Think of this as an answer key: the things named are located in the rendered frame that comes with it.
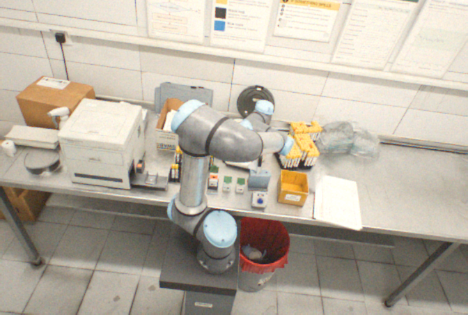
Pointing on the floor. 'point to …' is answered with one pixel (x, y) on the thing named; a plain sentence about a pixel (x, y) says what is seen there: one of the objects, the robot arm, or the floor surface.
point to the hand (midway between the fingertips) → (255, 164)
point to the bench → (386, 208)
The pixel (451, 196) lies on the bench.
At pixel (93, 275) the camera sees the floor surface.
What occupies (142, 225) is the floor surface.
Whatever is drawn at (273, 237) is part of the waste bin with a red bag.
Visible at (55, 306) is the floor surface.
